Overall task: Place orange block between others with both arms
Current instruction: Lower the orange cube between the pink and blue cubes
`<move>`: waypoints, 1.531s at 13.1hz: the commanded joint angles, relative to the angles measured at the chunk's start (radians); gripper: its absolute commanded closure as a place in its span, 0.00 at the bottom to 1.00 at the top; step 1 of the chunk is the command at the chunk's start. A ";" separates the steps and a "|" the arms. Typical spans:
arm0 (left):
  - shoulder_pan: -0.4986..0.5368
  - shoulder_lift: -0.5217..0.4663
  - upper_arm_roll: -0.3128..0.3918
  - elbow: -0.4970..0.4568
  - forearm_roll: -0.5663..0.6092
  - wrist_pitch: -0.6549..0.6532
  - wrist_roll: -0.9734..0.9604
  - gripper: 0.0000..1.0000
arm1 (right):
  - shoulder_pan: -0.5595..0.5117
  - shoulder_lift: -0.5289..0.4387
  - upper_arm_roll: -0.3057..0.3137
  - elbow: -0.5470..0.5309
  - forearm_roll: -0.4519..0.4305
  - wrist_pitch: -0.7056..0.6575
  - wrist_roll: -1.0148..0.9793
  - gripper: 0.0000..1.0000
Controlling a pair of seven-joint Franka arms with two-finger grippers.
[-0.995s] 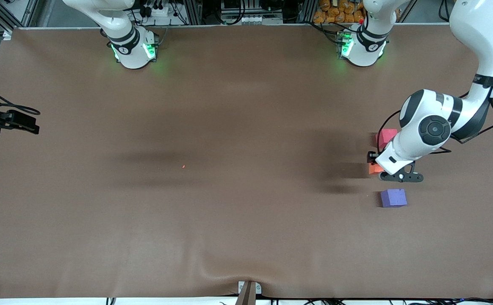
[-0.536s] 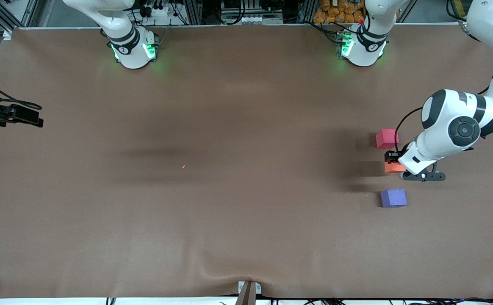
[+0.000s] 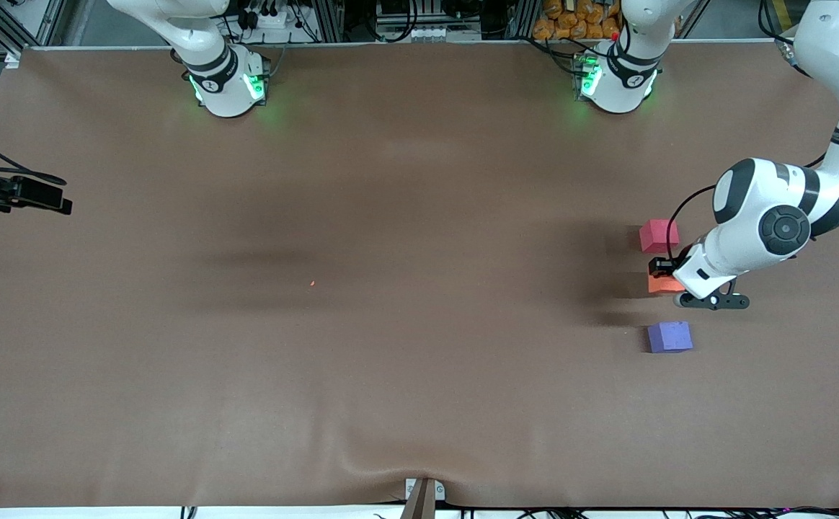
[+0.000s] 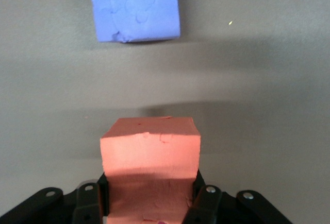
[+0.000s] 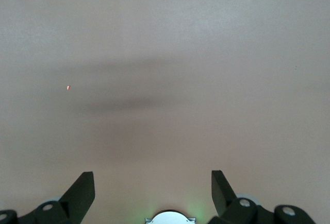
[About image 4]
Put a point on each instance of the brown table cover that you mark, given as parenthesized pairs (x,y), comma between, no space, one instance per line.
(257,92)

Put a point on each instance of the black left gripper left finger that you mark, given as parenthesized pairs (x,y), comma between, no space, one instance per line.
(85,206)

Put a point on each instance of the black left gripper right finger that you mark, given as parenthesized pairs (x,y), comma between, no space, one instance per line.
(211,208)

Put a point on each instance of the purple foam block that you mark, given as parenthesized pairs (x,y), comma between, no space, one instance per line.
(134,7)

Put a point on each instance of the orange foam block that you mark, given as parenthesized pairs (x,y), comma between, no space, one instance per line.
(149,152)

